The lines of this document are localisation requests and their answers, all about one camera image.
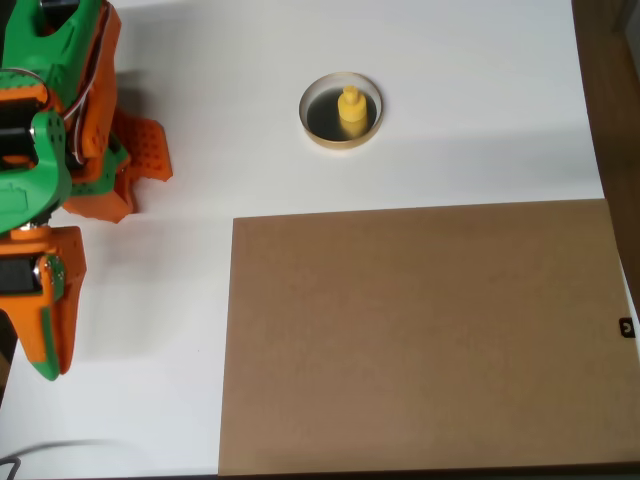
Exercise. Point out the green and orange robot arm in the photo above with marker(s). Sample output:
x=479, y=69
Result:
x=30, y=50

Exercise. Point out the brown fibreboard panel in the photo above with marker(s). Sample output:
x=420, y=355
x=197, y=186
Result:
x=425, y=340

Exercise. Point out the round dark dish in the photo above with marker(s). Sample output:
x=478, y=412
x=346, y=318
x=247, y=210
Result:
x=320, y=120

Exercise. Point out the small black tag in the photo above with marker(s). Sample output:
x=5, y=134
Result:
x=627, y=328

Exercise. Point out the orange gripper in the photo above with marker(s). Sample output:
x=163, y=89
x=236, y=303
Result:
x=57, y=250

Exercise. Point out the small yellow knob piece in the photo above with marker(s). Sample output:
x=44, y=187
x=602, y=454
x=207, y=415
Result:
x=352, y=110

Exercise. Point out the orange robot base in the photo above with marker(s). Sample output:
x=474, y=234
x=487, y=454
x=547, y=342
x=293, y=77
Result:
x=150, y=150

